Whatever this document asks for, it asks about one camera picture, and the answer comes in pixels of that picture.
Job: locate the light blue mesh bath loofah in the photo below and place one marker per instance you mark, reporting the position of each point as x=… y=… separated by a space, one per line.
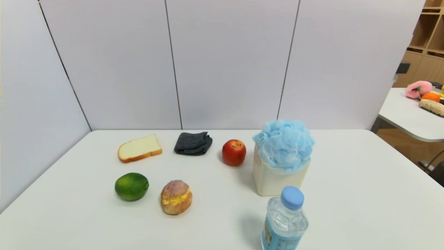
x=284 y=144

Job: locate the cream white plastic box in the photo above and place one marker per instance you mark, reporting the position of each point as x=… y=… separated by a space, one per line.
x=270 y=182

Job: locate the red apple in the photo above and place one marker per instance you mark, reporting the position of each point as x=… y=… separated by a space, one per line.
x=234 y=152

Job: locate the folded dark grey cloth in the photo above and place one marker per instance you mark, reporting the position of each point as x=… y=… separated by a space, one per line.
x=193 y=143

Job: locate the cream puff pastry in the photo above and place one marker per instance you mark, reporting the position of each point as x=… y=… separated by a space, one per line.
x=176 y=197

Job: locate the white bread slice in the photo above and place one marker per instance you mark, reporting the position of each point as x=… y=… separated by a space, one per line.
x=139 y=148

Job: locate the green lime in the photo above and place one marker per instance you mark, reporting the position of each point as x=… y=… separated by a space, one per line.
x=131 y=186

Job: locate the water bottle with blue cap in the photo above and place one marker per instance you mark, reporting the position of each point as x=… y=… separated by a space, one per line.
x=285 y=222

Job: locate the white side table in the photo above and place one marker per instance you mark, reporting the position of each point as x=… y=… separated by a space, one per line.
x=406 y=115

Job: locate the pink plush peach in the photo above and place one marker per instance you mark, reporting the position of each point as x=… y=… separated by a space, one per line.
x=419 y=89

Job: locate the orange fruit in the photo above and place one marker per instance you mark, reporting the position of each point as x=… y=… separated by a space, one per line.
x=430 y=97

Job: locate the wooden shelf unit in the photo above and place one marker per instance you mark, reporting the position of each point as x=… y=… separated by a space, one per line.
x=426 y=45

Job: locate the dark chair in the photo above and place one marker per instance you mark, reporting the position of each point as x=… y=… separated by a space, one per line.
x=437 y=172

